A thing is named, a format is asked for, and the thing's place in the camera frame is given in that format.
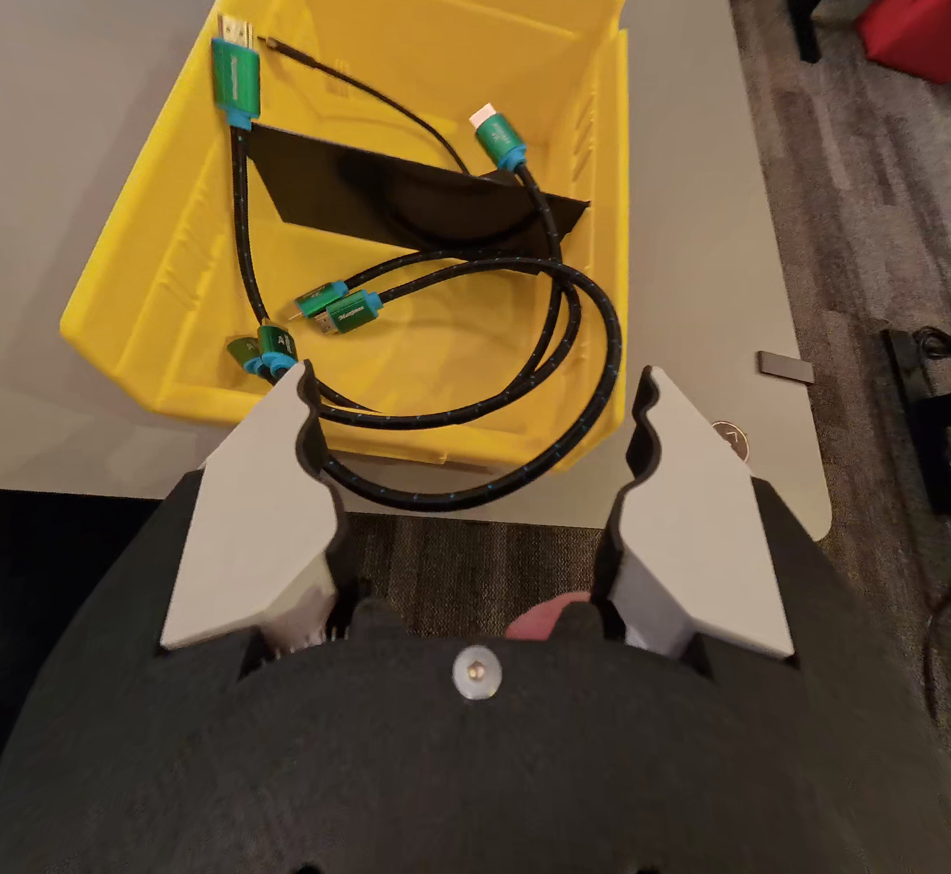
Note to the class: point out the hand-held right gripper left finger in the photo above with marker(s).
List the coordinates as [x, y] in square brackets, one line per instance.
[245, 532]

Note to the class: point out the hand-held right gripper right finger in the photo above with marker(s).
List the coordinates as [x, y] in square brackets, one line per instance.
[698, 539]

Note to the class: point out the yellow storage bin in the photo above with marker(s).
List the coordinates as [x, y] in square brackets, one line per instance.
[446, 49]

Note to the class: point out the person's right hand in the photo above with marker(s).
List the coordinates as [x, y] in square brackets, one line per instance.
[539, 621]

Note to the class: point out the round dark table button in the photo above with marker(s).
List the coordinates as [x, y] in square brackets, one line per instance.
[734, 441]

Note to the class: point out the small table control pad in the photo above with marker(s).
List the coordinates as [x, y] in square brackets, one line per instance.
[786, 367]

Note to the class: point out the red bag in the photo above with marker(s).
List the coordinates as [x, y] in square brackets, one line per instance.
[914, 19]

